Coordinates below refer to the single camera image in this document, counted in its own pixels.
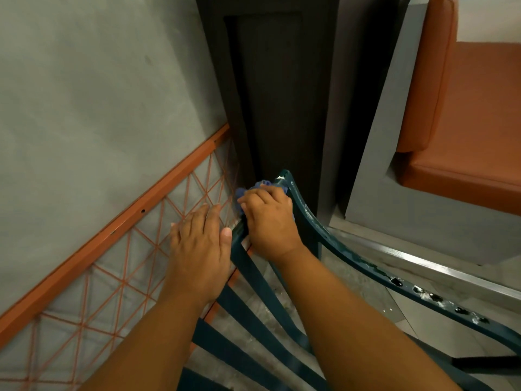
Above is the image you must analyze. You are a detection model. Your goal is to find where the person's left hand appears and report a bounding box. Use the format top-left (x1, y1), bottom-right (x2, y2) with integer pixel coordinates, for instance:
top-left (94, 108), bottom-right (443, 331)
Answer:
top-left (161, 204), bottom-right (233, 308)

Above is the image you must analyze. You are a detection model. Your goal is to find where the person's left forearm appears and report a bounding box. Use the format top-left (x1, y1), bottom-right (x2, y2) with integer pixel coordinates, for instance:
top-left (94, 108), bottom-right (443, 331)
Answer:
top-left (79, 287), bottom-right (208, 391)

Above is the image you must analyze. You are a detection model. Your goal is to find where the orange cushioned bench grey base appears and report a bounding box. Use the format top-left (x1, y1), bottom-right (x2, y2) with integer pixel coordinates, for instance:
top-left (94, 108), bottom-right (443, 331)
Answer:
top-left (344, 0), bottom-right (521, 265)

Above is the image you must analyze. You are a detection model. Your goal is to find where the metal floor edge strip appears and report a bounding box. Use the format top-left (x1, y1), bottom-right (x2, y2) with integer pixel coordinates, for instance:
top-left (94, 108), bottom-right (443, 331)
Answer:
top-left (327, 226), bottom-right (521, 302)

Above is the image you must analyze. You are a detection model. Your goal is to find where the dark planter box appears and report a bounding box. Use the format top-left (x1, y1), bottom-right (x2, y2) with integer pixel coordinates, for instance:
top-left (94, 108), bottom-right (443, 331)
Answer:
top-left (194, 0), bottom-right (404, 216)

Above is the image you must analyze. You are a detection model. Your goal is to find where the person's right forearm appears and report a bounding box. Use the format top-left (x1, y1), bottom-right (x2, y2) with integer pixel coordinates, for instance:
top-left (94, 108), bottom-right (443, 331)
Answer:
top-left (275, 244), bottom-right (465, 391)

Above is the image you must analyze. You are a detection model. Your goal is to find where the orange lattice wall panel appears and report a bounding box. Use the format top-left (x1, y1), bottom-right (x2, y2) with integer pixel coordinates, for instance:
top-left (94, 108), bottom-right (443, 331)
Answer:
top-left (0, 123), bottom-right (261, 391)

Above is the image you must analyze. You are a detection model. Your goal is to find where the person's right hand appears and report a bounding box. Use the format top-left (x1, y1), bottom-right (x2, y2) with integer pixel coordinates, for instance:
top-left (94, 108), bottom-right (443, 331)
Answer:
top-left (237, 185), bottom-right (306, 263)

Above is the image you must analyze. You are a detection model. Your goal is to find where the dark green metal chair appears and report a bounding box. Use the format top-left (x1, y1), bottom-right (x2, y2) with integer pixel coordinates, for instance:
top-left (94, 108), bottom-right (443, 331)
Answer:
top-left (177, 169), bottom-right (521, 391)

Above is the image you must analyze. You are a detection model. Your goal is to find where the blue cleaning cloth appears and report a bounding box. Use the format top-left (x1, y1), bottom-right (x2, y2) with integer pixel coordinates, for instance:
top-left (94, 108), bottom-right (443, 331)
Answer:
top-left (235, 180), bottom-right (295, 218)

